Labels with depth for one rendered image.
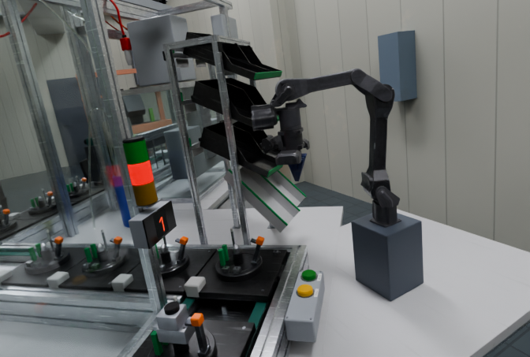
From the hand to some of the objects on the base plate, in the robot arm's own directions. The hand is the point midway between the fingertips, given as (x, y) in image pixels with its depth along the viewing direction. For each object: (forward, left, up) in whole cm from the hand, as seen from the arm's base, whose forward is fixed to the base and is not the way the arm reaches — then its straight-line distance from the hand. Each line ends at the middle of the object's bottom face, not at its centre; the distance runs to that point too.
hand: (296, 169), depth 96 cm
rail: (-20, +26, -39) cm, 51 cm away
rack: (+45, +2, -39) cm, 60 cm away
